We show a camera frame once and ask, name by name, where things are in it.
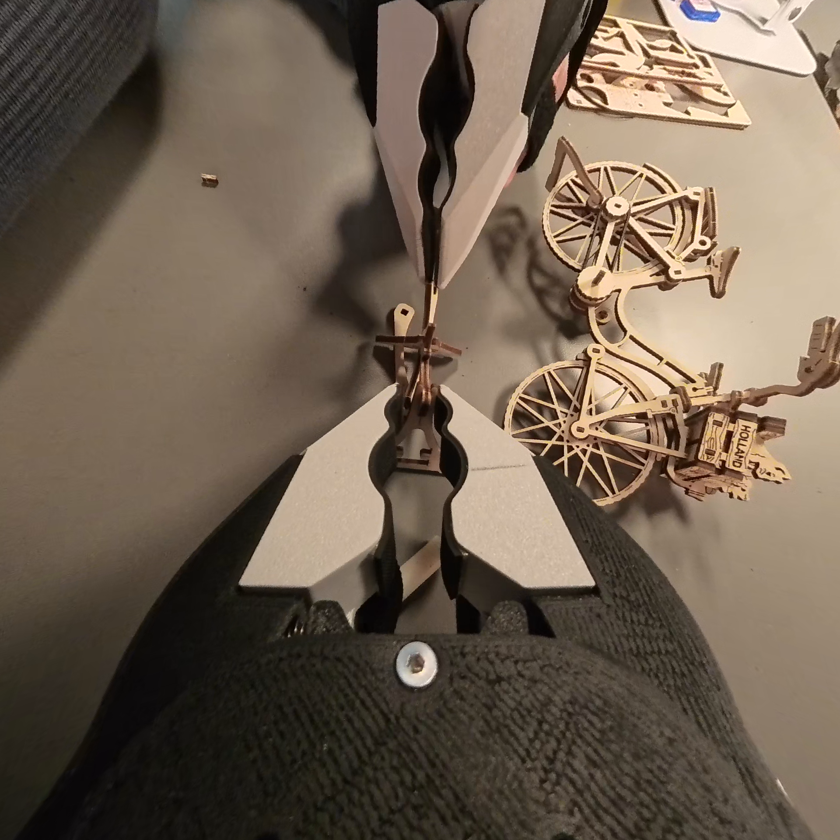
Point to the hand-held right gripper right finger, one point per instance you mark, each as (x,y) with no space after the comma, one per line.
(518,518)

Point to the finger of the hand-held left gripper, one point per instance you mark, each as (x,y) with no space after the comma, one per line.
(400,98)
(495,111)

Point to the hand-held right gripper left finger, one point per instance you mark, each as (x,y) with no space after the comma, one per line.
(315,518)

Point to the small wooden model assembly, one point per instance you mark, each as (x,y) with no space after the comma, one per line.
(415,453)

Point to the curved wooden strip part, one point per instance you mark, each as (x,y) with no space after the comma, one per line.
(431,305)

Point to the wooden bicycle model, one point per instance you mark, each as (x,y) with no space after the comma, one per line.
(617,210)

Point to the person's left hand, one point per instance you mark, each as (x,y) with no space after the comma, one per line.
(560,75)

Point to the small blue red card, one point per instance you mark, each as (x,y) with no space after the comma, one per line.
(699,6)

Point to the white adjustable stand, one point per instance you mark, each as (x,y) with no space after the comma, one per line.
(754,46)

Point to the wooden offcut pieces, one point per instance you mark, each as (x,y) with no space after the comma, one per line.
(830,92)

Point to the person's torso grey sweater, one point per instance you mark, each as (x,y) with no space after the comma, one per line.
(59,79)

